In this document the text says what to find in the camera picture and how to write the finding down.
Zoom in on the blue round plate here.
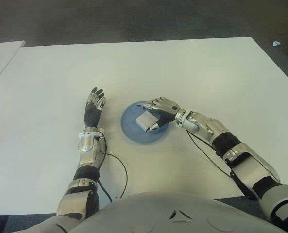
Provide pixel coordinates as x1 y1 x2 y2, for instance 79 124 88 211
120 100 170 146

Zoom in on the grey robot torso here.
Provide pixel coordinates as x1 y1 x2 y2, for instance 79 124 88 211
68 191 284 233

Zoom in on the right robot hand black silver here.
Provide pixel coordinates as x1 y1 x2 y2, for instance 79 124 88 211
136 96 183 133

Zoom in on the white charger block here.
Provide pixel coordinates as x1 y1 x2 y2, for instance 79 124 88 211
136 111 159 131

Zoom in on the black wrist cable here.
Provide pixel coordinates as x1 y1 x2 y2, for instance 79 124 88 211
97 135 129 203
186 130 234 180

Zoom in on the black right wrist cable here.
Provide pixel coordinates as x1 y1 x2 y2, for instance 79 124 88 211
186 130 234 180

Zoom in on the white side table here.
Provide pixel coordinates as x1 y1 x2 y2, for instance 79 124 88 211
0 40 25 90

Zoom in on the left robot hand black silver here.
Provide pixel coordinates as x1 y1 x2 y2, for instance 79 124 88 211
83 86 107 128

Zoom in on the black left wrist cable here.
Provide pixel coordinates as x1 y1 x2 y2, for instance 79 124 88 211
97 135 129 203

